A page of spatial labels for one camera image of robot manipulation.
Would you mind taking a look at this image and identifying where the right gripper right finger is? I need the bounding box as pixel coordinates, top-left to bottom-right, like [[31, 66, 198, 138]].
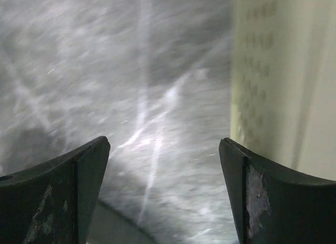
[[219, 138, 335, 243]]

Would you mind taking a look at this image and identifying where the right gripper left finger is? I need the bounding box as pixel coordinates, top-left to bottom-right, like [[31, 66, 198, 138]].
[[1, 136, 110, 244]]

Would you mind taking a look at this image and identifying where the pale green perforated box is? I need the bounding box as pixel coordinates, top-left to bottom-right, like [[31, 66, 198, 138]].
[[230, 0, 335, 180]]

